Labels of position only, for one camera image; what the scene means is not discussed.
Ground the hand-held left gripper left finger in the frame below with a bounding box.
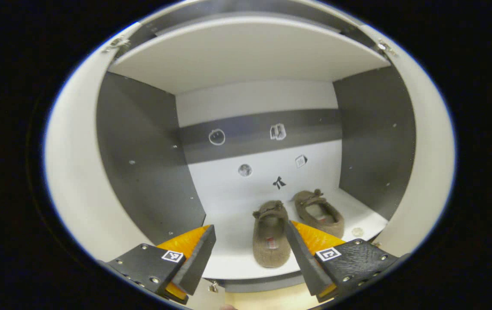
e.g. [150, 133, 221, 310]
[99, 224, 217, 305]

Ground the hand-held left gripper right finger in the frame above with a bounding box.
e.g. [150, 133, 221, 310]
[284, 220, 401, 303]

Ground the brown fuzzy shoe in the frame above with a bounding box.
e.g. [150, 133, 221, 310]
[252, 200, 291, 268]
[293, 189, 345, 239]

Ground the grey shoe cabinet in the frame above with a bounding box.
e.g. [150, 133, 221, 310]
[95, 0, 416, 293]

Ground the grey cabinet door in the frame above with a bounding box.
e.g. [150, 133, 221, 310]
[360, 24, 457, 259]
[43, 22, 152, 263]

